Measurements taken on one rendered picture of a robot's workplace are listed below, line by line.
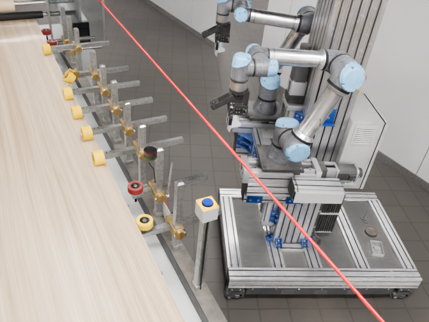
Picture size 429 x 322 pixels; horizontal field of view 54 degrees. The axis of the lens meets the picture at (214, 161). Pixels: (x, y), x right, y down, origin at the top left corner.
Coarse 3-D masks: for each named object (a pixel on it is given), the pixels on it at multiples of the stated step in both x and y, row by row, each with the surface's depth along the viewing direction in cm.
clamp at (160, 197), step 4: (148, 184) 227; (152, 184) 225; (152, 188) 222; (152, 192) 224; (160, 192) 220; (164, 192) 221; (156, 196) 219; (160, 196) 218; (164, 196) 220; (156, 200) 219; (160, 200) 220; (164, 200) 221
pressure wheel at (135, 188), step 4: (128, 184) 218; (132, 184) 218; (136, 184) 217; (140, 184) 218; (128, 188) 215; (132, 188) 215; (136, 188) 215; (140, 188) 216; (128, 192) 217; (132, 192) 215; (136, 192) 215; (140, 192) 217; (136, 200) 223
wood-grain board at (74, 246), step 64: (0, 64) 312; (0, 128) 247; (64, 128) 253; (0, 192) 205; (64, 192) 209; (0, 256) 175; (64, 256) 178; (128, 256) 181; (0, 320) 153; (64, 320) 155; (128, 320) 158
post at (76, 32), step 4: (76, 28) 327; (76, 32) 327; (76, 36) 329; (76, 40) 331; (76, 44) 333; (76, 52) 338; (80, 52) 338; (76, 56) 341; (80, 56) 340; (80, 60) 342; (80, 64) 344; (80, 68) 346
